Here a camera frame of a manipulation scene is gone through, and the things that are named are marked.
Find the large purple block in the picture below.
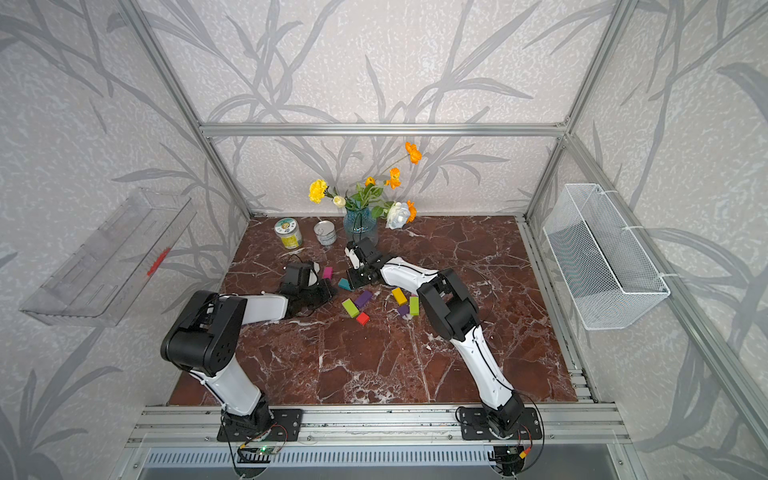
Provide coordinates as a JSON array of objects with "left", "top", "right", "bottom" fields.
[{"left": 354, "top": 290, "right": 374, "bottom": 310}]

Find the aluminium frame post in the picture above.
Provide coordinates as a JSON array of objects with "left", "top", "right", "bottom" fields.
[{"left": 118, "top": 0, "right": 252, "bottom": 219}]

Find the white wire mesh basket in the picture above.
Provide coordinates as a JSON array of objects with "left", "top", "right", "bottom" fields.
[{"left": 543, "top": 183, "right": 670, "bottom": 331}]

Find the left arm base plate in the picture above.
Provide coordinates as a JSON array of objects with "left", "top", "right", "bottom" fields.
[{"left": 216, "top": 409, "right": 304, "bottom": 443}]

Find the yellow block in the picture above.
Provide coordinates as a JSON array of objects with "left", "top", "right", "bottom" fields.
[{"left": 392, "top": 288, "right": 408, "bottom": 306}]

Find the white tin can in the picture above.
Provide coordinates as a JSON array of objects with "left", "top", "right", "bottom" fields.
[{"left": 313, "top": 220, "right": 337, "bottom": 247}]

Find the blue glass vase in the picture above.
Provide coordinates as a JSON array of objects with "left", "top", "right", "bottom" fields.
[{"left": 343, "top": 206, "right": 379, "bottom": 246}]

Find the yellow green tin can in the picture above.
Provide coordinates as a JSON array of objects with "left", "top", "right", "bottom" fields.
[{"left": 274, "top": 218, "right": 303, "bottom": 250}]

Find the yellow orange flower bouquet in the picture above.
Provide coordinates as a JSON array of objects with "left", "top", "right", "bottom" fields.
[{"left": 308, "top": 142, "right": 423, "bottom": 230}]

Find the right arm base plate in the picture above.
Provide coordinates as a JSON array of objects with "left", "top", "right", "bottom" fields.
[{"left": 454, "top": 406, "right": 543, "bottom": 441}]

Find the left circuit board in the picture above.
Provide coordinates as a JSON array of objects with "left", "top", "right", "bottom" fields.
[{"left": 236, "top": 444, "right": 284, "bottom": 464}]

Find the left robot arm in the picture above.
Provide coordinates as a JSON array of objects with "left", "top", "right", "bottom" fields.
[{"left": 160, "top": 262, "right": 335, "bottom": 437}]

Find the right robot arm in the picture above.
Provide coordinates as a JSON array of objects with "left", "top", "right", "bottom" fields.
[{"left": 345, "top": 238, "right": 525, "bottom": 439}]

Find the lime green block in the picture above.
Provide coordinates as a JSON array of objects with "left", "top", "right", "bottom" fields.
[
  {"left": 409, "top": 296, "right": 420, "bottom": 317},
  {"left": 342, "top": 299, "right": 360, "bottom": 318}
]

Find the teal block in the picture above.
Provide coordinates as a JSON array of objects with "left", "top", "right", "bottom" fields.
[{"left": 338, "top": 278, "right": 353, "bottom": 291}]

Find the clear plastic wall shelf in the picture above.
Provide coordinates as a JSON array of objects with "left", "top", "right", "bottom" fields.
[{"left": 20, "top": 188, "right": 196, "bottom": 327}]

